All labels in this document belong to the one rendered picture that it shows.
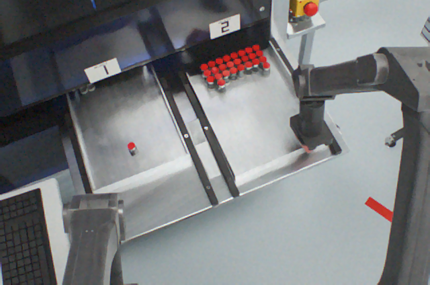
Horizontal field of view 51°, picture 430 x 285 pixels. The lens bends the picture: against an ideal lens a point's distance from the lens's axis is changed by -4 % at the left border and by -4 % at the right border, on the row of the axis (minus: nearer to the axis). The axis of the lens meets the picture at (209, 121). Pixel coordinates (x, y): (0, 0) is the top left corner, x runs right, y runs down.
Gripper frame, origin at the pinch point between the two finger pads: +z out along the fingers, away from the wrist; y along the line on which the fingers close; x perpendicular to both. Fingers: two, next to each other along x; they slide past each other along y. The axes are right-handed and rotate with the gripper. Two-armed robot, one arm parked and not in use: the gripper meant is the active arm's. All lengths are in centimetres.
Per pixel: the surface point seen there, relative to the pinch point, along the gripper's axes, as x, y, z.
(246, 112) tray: 9.6, 17.8, -0.8
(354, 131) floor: -54, 49, 83
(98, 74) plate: 43, 34, -17
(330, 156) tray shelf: -4.9, -2.5, 3.0
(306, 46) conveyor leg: -31, 56, 25
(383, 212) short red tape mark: -46, 9, 90
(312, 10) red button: -17.6, 30.7, -15.8
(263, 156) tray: 10.9, 4.2, 1.6
